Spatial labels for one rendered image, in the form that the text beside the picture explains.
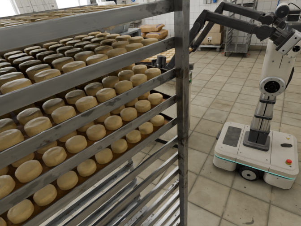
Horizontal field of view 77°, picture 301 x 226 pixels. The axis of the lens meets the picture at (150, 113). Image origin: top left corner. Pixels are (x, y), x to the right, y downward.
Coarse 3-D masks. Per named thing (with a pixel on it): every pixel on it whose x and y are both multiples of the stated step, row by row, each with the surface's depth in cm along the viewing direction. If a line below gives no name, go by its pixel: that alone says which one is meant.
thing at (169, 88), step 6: (162, 84) 175; (168, 84) 172; (174, 84) 169; (156, 90) 183; (162, 90) 179; (168, 90) 175; (174, 90) 172; (168, 108) 187; (174, 108) 183; (168, 114) 191; (174, 114) 187; (174, 126) 195; (168, 132) 205; (174, 132) 200; (162, 138) 215; (168, 138) 209
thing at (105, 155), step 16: (144, 128) 64; (112, 144) 58; (128, 144) 61; (96, 160) 55; (112, 160) 56; (64, 176) 50; (80, 176) 52; (48, 192) 46; (64, 192) 48; (16, 208) 43; (32, 208) 44; (0, 224) 41; (16, 224) 42
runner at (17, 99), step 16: (144, 48) 46; (160, 48) 50; (96, 64) 39; (112, 64) 41; (128, 64) 44; (48, 80) 33; (64, 80) 35; (80, 80) 37; (0, 96) 29; (16, 96) 31; (32, 96) 32; (48, 96) 34; (0, 112) 30
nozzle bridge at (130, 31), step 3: (129, 30) 210; (132, 30) 208; (135, 30) 210; (138, 30) 214; (120, 33) 202; (123, 33) 200; (126, 33) 198; (129, 33) 202; (132, 33) 206; (135, 33) 218; (138, 33) 216; (141, 36) 221
